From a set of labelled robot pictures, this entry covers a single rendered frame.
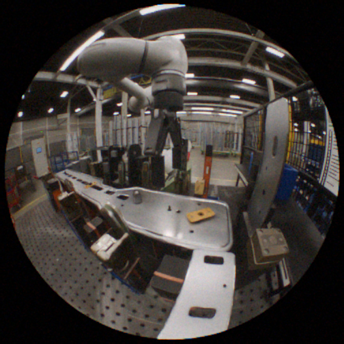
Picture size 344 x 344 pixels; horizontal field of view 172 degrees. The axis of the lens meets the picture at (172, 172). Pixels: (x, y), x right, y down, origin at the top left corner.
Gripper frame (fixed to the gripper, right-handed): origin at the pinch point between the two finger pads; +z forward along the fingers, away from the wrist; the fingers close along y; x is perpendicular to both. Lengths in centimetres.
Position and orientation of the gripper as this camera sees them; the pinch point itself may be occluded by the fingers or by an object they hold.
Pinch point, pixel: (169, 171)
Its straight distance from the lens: 30.5
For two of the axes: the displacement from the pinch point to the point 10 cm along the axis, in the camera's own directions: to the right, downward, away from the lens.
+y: -3.3, 3.1, -8.9
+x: 9.4, 1.0, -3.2
